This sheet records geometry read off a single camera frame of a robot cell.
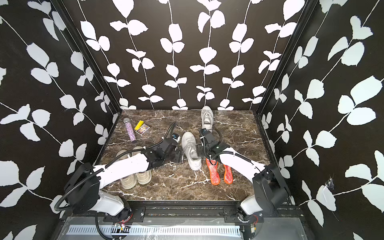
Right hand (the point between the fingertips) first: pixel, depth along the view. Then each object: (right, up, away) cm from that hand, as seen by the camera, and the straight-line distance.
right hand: (199, 145), depth 88 cm
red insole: (+17, -17, -1) cm, 24 cm away
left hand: (-12, -2, -2) cm, 12 cm away
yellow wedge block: (-45, +12, +23) cm, 52 cm away
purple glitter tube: (-53, +15, +21) cm, 59 cm away
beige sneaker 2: (-31, -17, -8) cm, 36 cm away
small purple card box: (-41, +9, +20) cm, 47 cm away
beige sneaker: (-39, -19, -8) cm, 44 cm away
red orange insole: (+8, -13, +1) cm, 15 cm away
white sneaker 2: (+6, +17, +19) cm, 27 cm away
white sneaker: (-7, 0, +5) cm, 8 cm away
